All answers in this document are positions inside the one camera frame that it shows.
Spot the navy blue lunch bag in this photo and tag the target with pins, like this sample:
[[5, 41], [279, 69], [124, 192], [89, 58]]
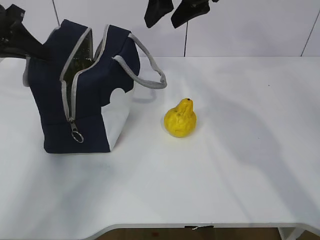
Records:
[[83, 94]]

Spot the yellow pear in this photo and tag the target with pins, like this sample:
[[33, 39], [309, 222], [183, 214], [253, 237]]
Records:
[[181, 120]]

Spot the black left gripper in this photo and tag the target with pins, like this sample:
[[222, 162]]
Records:
[[11, 26]]

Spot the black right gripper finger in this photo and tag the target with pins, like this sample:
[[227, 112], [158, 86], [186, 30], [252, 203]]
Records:
[[188, 10], [155, 10]]

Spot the black tape on table edge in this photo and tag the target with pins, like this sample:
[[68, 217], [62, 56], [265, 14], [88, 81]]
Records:
[[198, 228]]

